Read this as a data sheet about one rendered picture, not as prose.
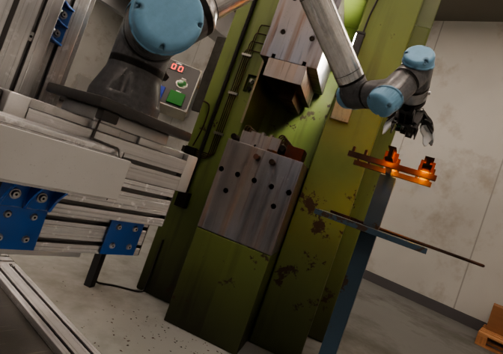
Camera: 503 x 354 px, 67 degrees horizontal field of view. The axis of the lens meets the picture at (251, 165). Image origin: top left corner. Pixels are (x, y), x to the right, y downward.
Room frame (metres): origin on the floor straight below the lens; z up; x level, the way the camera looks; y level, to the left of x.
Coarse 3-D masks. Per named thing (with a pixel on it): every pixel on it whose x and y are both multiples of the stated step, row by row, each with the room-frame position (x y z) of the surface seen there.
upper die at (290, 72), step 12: (276, 60) 1.87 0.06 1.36; (264, 72) 1.88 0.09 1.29; (276, 72) 1.86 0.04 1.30; (288, 72) 1.85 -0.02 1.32; (300, 72) 1.83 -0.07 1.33; (276, 84) 1.96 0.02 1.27; (288, 84) 1.88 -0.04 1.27; (300, 84) 1.83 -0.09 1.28; (276, 96) 2.22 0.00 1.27; (300, 96) 2.03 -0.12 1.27; (312, 96) 2.22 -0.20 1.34
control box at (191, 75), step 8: (168, 64) 1.88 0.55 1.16; (176, 64) 1.89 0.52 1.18; (184, 64) 1.91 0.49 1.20; (168, 72) 1.86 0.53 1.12; (176, 72) 1.88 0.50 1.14; (184, 72) 1.89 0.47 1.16; (192, 72) 1.91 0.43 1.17; (200, 72) 1.92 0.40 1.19; (168, 80) 1.84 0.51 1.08; (176, 80) 1.86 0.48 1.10; (184, 80) 1.87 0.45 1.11; (192, 80) 1.89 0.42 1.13; (168, 88) 1.82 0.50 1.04; (176, 88) 1.83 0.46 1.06; (184, 88) 1.85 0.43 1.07; (192, 88) 1.87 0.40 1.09; (192, 96) 1.85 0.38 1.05; (160, 104) 1.78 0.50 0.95; (168, 104) 1.78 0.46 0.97; (184, 104) 1.81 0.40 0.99; (160, 112) 1.84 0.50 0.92; (168, 112) 1.83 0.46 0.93; (176, 112) 1.81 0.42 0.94; (184, 112) 1.80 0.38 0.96
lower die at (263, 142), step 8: (240, 136) 1.88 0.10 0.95; (248, 136) 1.87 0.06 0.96; (256, 136) 1.86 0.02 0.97; (264, 136) 1.85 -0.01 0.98; (272, 136) 1.85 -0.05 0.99; (256, 144) 1.85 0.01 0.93; (264, 144) 1.84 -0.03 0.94; (272, 144) 1.83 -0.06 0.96; (280, 144) 1.84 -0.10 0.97; (280, 152) 1.89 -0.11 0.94
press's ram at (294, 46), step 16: (288, 0) 1.88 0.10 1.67; (336, 0) 1.82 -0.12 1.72; (288, 16) 1.87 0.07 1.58; (304, 16) 1.85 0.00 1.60; (272, 32) 1.88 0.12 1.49; (288, 32) 1.86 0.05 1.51; (304, 32) 1.84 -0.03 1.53; (272, 48) 1.88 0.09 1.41; (288, 48) 1.86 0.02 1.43; (304, 48) 1.84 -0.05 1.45; (320, 48) 1.82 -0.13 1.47; (304, 64) 1.88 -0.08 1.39; (320, 64) 1.86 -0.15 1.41; (320, 80) 2.00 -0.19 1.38
